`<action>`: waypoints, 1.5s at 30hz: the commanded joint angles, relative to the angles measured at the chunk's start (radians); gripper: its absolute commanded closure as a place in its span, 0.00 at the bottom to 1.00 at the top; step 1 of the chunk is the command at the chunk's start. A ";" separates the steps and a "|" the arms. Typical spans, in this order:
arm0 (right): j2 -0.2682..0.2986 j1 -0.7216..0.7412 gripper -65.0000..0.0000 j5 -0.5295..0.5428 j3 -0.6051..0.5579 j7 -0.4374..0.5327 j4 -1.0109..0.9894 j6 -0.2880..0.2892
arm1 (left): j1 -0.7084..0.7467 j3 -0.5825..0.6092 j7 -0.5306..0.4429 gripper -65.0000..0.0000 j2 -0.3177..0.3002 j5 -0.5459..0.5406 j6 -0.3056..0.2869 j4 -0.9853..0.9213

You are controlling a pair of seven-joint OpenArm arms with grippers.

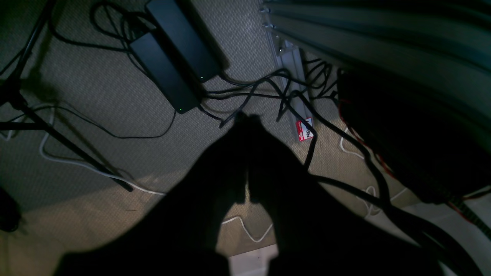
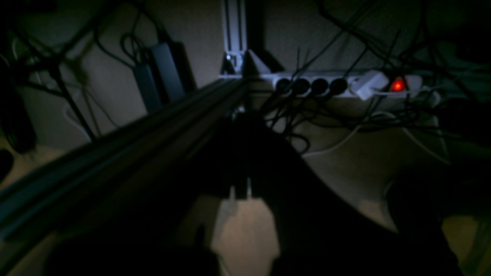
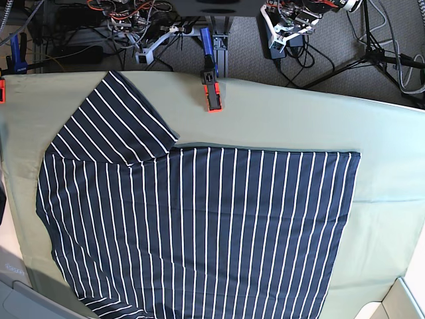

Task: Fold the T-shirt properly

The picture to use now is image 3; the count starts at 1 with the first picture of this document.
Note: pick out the orange black centre clamp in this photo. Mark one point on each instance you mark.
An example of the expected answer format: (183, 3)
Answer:
(209, 73)

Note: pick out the green table cloth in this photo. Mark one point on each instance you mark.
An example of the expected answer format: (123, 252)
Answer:
(386, 217)

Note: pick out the grey bin corner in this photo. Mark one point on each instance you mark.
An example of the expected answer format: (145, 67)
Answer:
(20, 301)

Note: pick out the navy white striped T-shirt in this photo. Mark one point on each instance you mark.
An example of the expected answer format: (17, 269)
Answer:
(140, 228)

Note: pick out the aluminium frame post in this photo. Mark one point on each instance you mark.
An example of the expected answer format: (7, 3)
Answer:
(220, 30)

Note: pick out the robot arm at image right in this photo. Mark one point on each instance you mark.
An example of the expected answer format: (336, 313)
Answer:
(287, 23)

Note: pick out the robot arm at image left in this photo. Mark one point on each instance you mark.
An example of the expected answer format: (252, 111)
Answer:
(143, 26)

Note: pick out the blue left clamp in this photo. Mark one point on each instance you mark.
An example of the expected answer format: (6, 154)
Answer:
(16, 63)

